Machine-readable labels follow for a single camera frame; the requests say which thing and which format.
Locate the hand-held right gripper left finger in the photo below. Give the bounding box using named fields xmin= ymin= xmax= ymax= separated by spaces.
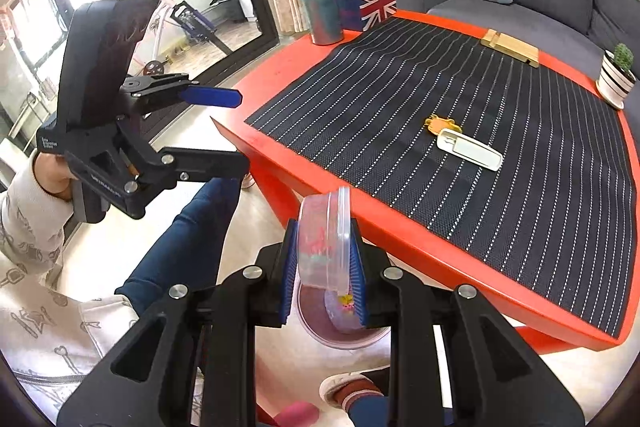
xmin=56 ymin=218 xmax=303 ymax=427

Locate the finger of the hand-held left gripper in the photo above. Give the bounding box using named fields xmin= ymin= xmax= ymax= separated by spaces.
xmin=120 ymin=73 xmax=244 ymax=116
xmin=125 ymin=147 xmax=251 ymax=204

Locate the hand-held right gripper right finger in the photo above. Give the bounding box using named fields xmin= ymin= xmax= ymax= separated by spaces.
xmin=349 ymin=218 xmax=586 ymax=427

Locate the pink round bin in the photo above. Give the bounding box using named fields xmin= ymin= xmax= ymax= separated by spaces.
xmin=295 ymin=279 xmax=392 ymax=349

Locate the person's left forearm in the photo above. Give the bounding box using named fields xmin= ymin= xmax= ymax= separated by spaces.
xmin=0 ymin=167 xmax=76 ymax=293

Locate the person's left hand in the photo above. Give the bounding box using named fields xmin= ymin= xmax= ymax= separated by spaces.
xmin=31 ymin=152 xmax=77 ymax=202

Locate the red table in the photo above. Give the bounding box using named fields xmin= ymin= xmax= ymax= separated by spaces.
xmin=210 ymin=9 xmax=640 ymax=355

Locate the white bicycle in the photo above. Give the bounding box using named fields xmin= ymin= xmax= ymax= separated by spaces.
xmin=131 ymin=0 xmax=236 ymax=80

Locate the person's left leg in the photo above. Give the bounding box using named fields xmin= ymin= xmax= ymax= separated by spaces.
xmin=115 ymin=177 xmax=246 ymax=308

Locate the person's leg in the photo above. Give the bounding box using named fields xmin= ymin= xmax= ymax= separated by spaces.
xmin=115 ymin=177 xmax=246 ymax=308
xmin=347 ymin=394 xmax=392 ymax=427

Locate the white slipper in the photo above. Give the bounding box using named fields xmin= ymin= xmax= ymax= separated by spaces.
xmin=319 ymin=369 xmax=392 ymax=408

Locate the teal thermos bottle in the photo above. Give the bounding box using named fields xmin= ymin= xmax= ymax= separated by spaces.
xmin=295 ymin=0 xmax=345 ymax=46

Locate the person's right leg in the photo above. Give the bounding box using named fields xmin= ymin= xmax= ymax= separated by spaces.
xmin=347 ymin=394 xmax=392 ymax=427

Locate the pink slipper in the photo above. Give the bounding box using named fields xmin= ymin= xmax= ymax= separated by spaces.
xmin=272 ymin=402 xmax=321 ymax=427

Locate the white rectangular plastic case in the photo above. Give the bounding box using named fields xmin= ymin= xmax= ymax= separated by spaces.
xmin=436 ymin=129 xmax=503 ymax=171

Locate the yellow plastic toy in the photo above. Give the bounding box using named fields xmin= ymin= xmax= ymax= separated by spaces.
xmin=424 ymin=116 xmax=463 ymax=138

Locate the flag print tissue box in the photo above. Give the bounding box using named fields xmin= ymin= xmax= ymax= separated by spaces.
xmin=334 ymin=0 xmax=398 ymax=30

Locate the person's white printed hoodie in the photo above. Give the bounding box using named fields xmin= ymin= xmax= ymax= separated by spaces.
xmin=0 ymin=252 xmax=206 ymax=425

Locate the wooden phone stand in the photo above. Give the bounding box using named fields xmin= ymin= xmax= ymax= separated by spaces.
xmin=480 ymin=28 xmax=541 ymax=68

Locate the potted cactus in striped pot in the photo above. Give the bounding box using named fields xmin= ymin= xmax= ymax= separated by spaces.
xmin=596 ymin=43 xmax=638 ymax=110

